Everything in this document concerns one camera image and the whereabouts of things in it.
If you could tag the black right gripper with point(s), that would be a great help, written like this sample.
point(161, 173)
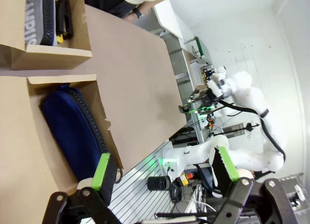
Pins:
point(206, 100)

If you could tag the translucent white plastic crate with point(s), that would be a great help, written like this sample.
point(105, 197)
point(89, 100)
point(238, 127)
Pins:
point(196, 72)

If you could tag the grey CAMPUS pencil case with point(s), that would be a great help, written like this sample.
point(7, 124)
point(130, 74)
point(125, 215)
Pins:
point(32, 18)

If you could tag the white side table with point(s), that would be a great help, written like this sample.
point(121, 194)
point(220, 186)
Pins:
point(169, 20)

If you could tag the green framed rack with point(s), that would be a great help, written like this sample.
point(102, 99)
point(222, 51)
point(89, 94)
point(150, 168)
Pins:
point(199, 46)

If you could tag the black camera stand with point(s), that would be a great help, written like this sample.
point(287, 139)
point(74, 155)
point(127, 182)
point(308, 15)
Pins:
point(237, 129)

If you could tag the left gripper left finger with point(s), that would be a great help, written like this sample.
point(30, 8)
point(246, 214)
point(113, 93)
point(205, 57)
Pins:
point(106, 175)

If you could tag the matte black stapler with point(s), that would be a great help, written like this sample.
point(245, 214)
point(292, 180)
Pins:
point(64, 16)

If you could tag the brown cardboard box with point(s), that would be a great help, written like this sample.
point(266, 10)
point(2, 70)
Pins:
point(48, 62)
point(19, 137)

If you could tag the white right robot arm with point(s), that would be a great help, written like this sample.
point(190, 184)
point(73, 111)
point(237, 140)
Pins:
point(244, 158)

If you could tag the person in white sweater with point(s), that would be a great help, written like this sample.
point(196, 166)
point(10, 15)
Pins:
point(109, 1)

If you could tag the black cylindrical cup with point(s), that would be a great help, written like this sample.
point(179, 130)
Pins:
point(158, 183)

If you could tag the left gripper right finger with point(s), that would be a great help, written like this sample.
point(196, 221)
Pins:
point(224, 170)

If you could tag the yellow emergency stop button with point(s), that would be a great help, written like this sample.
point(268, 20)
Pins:
point(186, 179)

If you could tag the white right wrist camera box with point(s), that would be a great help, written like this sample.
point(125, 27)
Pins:
point(216, 82)

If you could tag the black wristwatch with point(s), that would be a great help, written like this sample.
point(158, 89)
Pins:
point(138, 13)

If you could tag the navy blue pencil case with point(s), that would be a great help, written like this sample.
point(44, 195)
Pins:
point(70, 127)

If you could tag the person's left hand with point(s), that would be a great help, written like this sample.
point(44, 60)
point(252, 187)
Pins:
point(129, 16)

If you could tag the person's left forearm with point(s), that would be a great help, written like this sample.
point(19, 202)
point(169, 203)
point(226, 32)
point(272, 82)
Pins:
point(151, 6)

